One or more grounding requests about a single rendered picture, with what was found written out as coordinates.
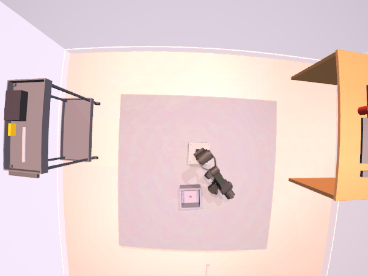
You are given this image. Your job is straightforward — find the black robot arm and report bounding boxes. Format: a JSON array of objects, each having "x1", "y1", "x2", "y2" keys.
[{"x1": 193, "y1": 147, "x2": 235, "y2": 199}]

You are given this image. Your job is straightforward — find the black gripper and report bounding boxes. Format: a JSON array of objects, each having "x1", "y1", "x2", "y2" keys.
[{"x1": 205, "y1": 171, "x2": 217, "y2": 185}]

